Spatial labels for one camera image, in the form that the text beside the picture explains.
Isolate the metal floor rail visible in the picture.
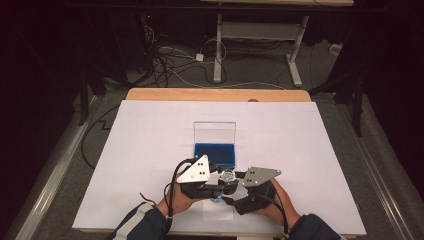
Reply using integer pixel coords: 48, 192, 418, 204
14, 94, 101, 240
336, 103, 414, 240

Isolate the black stand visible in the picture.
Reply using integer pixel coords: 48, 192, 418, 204
77, 66, 108, 127
309, 66, 367, 138

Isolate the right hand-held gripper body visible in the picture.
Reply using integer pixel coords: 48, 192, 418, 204
234, 166, 283, 216

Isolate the person's right hand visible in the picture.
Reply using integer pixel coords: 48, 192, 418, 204
263, 178, 301, 231

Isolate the white desk with metal legs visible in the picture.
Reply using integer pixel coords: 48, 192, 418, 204
199, 0, 355, 88

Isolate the tangle of floor cables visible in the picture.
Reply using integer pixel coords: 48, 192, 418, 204
139, 23, 229, 88

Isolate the white table cover sheet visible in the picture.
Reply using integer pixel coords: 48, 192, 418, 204
72, 99, 367, 236

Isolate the white paper sheet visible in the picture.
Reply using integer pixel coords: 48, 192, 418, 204
203, 171, 235, 222

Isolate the small white box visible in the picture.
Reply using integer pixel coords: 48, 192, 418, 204
329, 42, 344, 57

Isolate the right hand-held gripper cable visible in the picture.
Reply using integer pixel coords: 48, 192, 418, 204
256, 193, 290, 240

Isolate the long white floor cable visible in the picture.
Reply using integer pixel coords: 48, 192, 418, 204
173, 70, 288, 91

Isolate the black round stamp cap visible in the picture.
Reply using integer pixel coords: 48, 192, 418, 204
218, 179, 240, 196

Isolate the red cord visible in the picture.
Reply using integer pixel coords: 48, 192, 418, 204
139, 192, 157, 206

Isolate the person's left hand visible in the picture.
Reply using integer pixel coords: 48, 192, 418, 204
156, 173, 204, 217

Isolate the left hand-held gripper cable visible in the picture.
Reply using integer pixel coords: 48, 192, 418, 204
164, 158, 198, 234

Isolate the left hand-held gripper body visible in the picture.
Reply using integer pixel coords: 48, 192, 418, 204
176, 154, 225, 200

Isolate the hand-held gripper cable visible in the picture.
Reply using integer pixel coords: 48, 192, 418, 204
256, 193, 290, 240
164, 158, 198, 234

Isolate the blue ink pad clear case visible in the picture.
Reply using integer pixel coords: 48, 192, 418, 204
193, 121, 238, 168

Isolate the black floor cable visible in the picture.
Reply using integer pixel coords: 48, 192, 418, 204
80, 104, 121, 170

